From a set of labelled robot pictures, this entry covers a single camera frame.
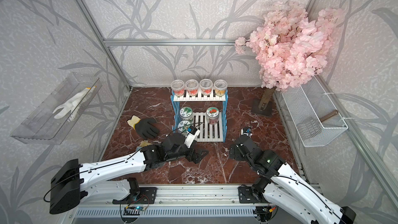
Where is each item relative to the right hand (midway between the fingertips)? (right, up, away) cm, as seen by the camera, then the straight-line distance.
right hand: (236, 147), depth 76 cm
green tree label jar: (-27, +15, +17) cm, 35 cm away
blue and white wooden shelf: (-12, +7, +20) cm, 24 cm away
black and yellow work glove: (-53, +6, +20) cm, 57 cm away
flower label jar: (-28, +9, +11) cm, 32 cm away
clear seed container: (-8, +31, 0) cm, 32 cm away
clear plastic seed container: (-15, +30, -1) cm, 34 cm away
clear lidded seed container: (-22, +31, -1) cm, 38 cm away
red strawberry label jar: (-11, +15, +17) cm, 25 cm away
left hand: (-17, 0, -2) cm, 17 cm away
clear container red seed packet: (-29, +30, 0) cm, 42 cm away
